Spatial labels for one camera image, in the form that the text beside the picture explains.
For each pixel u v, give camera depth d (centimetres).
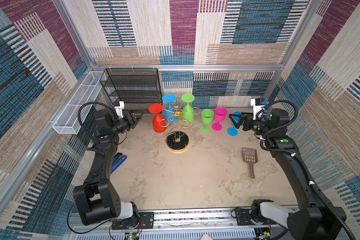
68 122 70
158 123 87
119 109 71
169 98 86
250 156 96
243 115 63
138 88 108
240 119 64
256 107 64
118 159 92
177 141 101
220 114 96
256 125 62
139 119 69
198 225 73
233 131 107
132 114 69
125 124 70
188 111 88
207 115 99
